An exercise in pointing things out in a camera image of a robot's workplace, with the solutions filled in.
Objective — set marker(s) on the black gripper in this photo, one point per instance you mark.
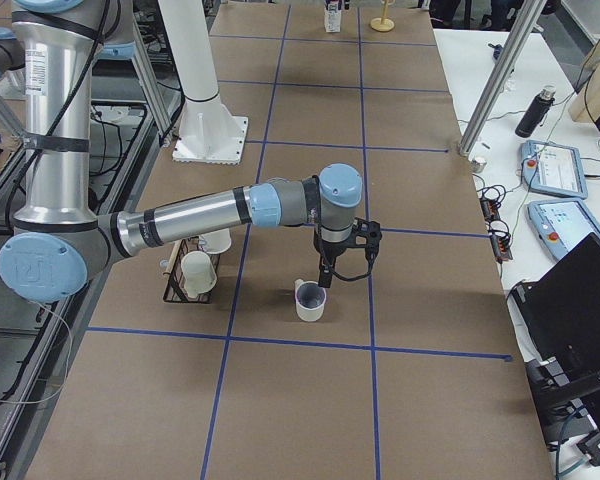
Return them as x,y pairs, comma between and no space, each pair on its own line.
332,248

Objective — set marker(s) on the white cup dark interior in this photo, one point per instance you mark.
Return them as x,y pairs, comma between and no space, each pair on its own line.
310,300

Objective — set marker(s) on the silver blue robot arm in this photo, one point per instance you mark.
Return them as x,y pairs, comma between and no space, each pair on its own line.
59,244

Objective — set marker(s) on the white upside-down cup on rack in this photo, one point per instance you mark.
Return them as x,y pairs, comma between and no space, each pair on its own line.
216,242

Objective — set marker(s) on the white cup in rack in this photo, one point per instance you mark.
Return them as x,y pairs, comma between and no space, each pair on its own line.
198,272

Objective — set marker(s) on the white purple milk carton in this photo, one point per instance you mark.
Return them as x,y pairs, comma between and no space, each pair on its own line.
332,16

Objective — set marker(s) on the small white tape roll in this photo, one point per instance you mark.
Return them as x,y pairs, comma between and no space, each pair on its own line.
478,164

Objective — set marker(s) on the lower blue teach pendant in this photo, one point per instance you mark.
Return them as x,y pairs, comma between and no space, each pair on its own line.
562,224

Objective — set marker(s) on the blue teach pendant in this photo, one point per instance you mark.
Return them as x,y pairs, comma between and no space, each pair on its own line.
562,224
553,169

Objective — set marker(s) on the upper blue teach pendant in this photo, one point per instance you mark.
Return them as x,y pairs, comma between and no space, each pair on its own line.
553,169

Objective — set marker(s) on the black laptop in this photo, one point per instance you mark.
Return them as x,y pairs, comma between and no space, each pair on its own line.
564,310

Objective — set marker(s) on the wooden stand with round base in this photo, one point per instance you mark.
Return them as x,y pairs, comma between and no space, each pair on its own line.
383,23

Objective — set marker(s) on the black water bottle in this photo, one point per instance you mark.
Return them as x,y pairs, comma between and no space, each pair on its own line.
536,112

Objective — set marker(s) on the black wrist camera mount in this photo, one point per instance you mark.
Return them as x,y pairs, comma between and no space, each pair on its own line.
366,235

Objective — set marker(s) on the black wire cup rack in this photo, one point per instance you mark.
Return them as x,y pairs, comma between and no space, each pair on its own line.
174,290

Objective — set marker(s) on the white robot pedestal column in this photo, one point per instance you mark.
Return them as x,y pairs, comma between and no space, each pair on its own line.
208,132

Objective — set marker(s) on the black monitor stand bracket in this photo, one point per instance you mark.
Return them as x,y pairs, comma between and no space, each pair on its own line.
566,407

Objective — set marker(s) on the aluminium frame post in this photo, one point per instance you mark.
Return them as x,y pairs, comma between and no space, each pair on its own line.
516,40

